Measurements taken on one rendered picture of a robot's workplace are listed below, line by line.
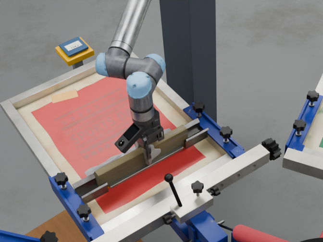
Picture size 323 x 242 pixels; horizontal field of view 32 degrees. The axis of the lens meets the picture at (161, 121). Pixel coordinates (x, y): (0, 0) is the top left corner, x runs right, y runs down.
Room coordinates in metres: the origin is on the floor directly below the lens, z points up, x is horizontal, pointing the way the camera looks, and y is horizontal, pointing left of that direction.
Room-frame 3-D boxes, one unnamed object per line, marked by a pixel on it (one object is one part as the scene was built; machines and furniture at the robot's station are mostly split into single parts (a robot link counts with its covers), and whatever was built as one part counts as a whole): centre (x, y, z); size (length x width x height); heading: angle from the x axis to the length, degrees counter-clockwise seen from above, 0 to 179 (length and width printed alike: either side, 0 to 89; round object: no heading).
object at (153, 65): (1.42, 0.03, 1.31); 0.11 x 0.11 x 0.08; 67
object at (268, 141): (1.27, -0.35, 1.02); 0.07 x 0.06 x 0.07; 29
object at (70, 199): (1.15, 0.31, 0.98); 0.30 x 0.05 x 0.07; 29
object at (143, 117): (1.32, 0.06, 1.23); 0.08 x 0.08 x 0.05
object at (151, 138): (1.32, 0.05, 1.15); 0.09 x 0.08 x 0.12; 119
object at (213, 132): (1.42, -0.18, 0.97); 0.30 x 0.05 x 0.07; 29
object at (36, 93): (1.50, 0.18, 0.97); 0.79 x 0.58 x 0.04; 29
